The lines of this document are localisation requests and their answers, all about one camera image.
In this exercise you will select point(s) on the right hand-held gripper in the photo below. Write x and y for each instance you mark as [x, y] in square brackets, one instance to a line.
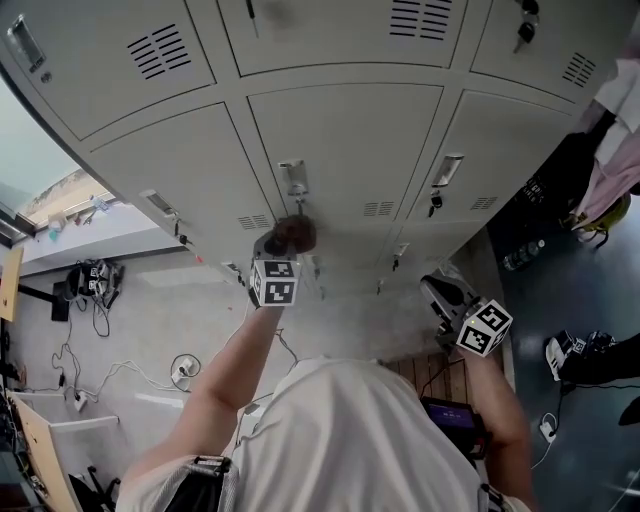
[481, 327]

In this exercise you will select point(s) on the clear water bottle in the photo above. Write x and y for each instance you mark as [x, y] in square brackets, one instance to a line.
[522, 255]

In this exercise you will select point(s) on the person's right forearm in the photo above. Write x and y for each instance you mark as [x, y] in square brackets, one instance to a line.
[495, 405]

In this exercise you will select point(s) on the white table with wooden edge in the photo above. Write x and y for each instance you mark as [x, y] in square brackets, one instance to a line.
[55, 440]

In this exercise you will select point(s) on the white plug charger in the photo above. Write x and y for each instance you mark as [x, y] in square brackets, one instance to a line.
[548, 429]

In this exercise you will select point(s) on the person's left forearm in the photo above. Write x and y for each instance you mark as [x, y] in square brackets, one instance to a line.
[235, 360]

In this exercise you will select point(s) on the wooden board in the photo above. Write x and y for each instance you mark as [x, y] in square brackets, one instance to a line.
[11, 285]

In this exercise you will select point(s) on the black equipment stand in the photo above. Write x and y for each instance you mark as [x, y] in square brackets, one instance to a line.
[90, 282]

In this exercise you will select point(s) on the black screen device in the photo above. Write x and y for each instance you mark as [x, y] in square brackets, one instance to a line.
[450, 417]

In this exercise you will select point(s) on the black hanging garment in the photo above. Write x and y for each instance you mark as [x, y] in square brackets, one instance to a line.
[545, 190]

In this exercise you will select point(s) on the yellow-green helmet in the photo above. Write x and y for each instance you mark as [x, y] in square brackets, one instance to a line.
[602, 222]

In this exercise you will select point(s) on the brown cloth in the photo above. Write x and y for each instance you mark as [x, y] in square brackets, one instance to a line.
[296, 232]

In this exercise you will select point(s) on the black locker key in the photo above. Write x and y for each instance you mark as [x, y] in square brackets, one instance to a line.
[435, 202]
[181, 238]
[525, 32]
[299, 204]

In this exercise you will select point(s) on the small white power adapter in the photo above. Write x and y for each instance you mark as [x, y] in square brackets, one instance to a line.
[80, 401]

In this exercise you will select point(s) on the white power strip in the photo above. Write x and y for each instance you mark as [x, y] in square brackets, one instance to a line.
[183, 371]

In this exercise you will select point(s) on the brown wooden slat panel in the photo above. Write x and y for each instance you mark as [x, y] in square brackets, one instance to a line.
[430, 372]

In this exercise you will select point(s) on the bank of grey locker doors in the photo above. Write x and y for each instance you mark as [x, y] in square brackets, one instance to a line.
[345, 140]

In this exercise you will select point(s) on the glass window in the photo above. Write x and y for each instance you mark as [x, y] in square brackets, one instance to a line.
[35, 165]

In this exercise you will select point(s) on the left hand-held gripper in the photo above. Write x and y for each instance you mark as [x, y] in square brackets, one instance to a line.
[274, 286]

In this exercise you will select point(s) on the person's white shirt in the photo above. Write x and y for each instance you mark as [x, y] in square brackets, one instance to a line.
[350, 440]

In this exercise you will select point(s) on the pink and white garment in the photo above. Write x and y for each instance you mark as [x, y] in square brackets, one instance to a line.
[612, 165]

